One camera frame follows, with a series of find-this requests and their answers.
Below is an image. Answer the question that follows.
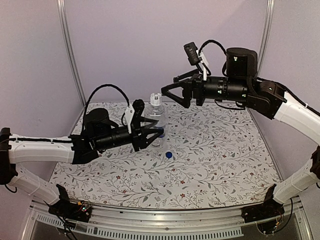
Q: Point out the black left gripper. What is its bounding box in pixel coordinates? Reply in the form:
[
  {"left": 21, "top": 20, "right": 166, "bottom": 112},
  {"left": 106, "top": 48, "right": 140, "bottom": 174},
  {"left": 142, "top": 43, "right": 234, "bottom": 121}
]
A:
[{"left": 95, "top": 117, "right": 164, "bottom": 152}]

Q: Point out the clear plastic bottle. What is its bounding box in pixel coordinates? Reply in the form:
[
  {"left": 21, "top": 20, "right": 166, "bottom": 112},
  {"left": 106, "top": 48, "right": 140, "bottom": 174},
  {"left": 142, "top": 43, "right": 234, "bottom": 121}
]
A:
[{"left": 144, "top": 93, "right": 168, "bottom": 148}]

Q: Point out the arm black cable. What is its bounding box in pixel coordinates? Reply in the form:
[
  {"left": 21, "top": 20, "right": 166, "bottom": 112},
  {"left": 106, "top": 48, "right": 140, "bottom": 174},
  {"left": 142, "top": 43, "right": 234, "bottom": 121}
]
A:
[
  {"left": 198, "top": 39, "right": 227, "bottom": 55},
  {"left": 83, "top": 83, "right": 131, "bottom": 121}
]

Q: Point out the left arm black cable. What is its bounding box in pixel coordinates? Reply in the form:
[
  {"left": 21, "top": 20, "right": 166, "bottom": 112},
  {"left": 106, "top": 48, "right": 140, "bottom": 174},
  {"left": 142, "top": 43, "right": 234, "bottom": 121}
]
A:
[{"left": 83, "top": 83, "right": 131, "bottom": 121}]

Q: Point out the blue bottle cap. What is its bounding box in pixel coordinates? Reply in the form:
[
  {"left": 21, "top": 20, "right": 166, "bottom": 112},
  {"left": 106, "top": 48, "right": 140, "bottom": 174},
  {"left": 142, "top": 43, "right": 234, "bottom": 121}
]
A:
[{"left": 165, "top": 151, "right": 173, "bottom": 159}]

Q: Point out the aluminium front rail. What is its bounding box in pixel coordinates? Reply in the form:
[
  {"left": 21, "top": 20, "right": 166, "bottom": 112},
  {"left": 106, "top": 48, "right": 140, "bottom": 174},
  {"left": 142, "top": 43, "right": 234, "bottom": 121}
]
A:
[{"left": 21, "top": 197, "right": 316, "bottom": 240}]

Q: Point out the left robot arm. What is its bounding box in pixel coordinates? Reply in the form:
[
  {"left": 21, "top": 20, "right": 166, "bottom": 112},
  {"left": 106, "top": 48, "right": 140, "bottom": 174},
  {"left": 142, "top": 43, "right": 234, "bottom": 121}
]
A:
[{"left": 0, "top": 107, "right": 164, "bottom": 217}]

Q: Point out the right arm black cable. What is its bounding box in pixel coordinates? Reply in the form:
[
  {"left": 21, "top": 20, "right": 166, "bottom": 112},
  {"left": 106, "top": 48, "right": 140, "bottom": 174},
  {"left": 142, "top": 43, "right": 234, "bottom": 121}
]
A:
[{"left": 198, "top": 39, "right": 227, "bottom": 55}]

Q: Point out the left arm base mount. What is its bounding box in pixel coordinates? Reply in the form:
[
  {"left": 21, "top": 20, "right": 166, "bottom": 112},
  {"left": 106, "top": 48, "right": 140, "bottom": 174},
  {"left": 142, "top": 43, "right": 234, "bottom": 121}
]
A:
[{"left": 48, "top": 184, "right": 92, "bottom": 223}]

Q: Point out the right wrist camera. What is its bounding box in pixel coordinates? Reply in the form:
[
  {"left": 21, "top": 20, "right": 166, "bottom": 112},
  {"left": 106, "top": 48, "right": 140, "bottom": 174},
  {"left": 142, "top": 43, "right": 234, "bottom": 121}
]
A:
[{"left": 183, "top": 42, "right": 211, "bottom": 81}]

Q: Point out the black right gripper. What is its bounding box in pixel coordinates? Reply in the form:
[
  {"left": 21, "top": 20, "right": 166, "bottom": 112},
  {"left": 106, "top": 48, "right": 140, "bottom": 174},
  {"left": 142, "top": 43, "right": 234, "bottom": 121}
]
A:
[{"left": 161, "top": 68, "right": 249, "bottom": 107}]

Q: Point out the right aluminium corner post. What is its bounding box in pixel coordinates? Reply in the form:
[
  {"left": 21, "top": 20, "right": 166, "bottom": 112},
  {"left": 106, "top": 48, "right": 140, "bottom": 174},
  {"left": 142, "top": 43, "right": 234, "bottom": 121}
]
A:
[{"left": 257, "top": 0, "right": 275, "bottom": 75}]

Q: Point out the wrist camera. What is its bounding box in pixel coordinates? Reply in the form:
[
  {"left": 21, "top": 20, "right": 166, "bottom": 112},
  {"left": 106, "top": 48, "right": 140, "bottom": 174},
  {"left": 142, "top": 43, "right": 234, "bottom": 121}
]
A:
[
  {"left": 121, "top": 99, "right": 145, "bottom": 134},
  {"left": 183, "top": 42, "right": 211, "bottom": 81}
]

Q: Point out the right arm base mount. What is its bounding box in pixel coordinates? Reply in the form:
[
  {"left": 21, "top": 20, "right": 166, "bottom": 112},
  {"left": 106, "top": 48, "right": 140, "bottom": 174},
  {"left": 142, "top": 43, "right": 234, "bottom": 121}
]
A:
[{"left": 241, "top": 196, "right": 285, "bottom": 223}]

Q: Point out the aluminium corner post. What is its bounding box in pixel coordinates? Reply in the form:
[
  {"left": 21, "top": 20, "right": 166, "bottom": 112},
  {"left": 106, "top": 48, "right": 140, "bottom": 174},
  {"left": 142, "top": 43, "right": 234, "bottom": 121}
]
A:
[
  {"left": 56, "top": 0, "right": 86, "bottom": 106},
  {"left": 257, "top": 0, "right": 275, "bottom": 75}
]

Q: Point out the left aluminium corner post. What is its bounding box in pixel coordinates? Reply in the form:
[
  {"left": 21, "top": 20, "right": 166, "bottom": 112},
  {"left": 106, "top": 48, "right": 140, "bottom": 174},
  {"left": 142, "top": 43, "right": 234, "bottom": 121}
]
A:
[{"left": 56, "top": 0, "right": 86, "bottom": 106}]

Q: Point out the floral patterned table mat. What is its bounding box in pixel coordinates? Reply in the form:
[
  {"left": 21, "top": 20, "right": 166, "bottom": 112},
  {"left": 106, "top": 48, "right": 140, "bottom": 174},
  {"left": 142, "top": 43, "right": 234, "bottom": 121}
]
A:
[{"left": 50, "top": 102, "right": 281, "bottom": 209}]

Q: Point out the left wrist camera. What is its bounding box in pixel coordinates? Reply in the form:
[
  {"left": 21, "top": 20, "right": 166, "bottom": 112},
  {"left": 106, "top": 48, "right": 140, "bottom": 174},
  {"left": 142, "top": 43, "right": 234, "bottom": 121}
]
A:
[{"left": 121, "top": 99, "right": 145, "bottom": 134}]

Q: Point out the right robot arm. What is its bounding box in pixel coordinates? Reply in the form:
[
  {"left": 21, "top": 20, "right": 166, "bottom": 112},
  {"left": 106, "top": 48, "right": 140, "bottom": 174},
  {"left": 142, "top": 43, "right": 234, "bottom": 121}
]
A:
[{"left": 161, "top": 47, "right": 320, "bottom": 144}]

